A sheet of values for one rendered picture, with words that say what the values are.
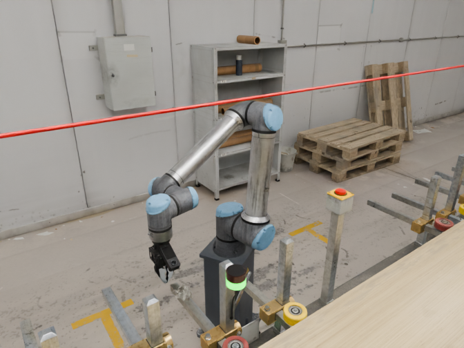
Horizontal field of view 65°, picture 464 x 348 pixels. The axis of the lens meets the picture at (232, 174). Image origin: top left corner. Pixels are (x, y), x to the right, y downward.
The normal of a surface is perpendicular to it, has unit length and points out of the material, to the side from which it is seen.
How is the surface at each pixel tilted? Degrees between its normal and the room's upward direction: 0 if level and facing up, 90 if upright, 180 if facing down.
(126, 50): 90
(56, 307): 0
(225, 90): 90
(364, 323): 0
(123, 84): 90
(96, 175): 90
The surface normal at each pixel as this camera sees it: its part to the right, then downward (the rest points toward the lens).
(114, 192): 0.57, 0.33
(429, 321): 0.00, -0.92
